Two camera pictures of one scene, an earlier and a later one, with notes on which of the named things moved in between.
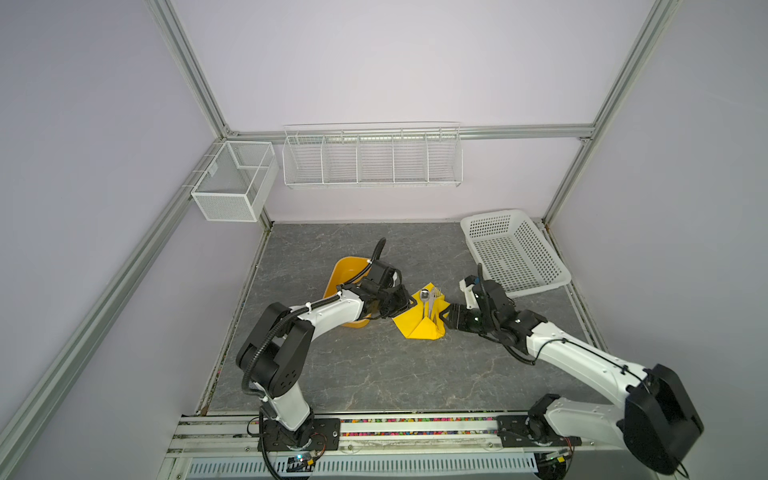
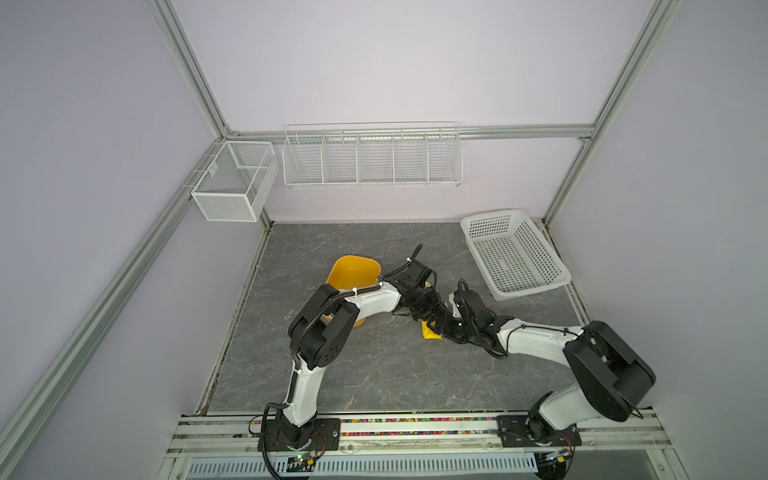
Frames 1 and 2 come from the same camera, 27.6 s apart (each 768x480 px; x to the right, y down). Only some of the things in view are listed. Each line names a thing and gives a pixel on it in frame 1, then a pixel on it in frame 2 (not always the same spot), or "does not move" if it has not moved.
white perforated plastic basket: [514, 253] does not move
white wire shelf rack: [373, 155] does not move
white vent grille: [373, 465] does not move
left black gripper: [404, 302] to [436, 301]
